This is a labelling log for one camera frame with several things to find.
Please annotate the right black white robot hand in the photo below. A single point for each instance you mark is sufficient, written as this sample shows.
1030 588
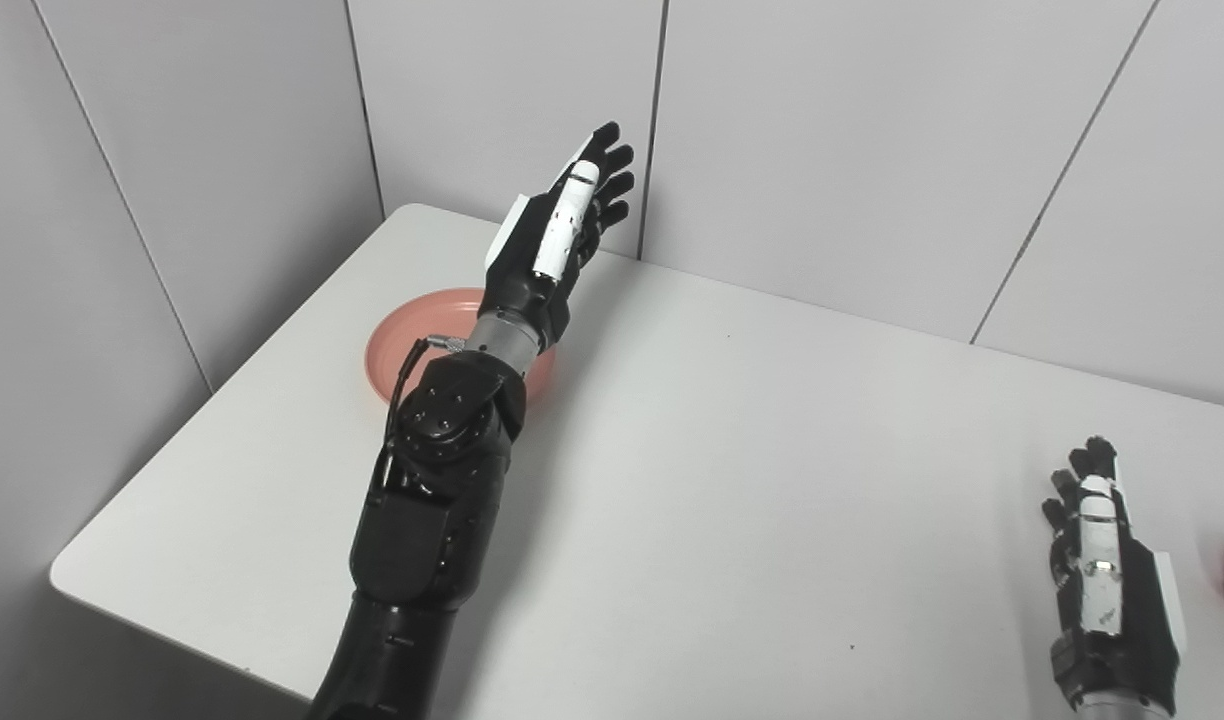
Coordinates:
1112 590

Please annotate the pink round plate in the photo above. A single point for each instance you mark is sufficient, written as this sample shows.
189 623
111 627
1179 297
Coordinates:
412 335

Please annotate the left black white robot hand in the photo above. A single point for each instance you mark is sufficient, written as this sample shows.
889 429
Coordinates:
557 235

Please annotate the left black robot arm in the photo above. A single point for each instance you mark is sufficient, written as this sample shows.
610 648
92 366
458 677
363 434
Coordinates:
422 520

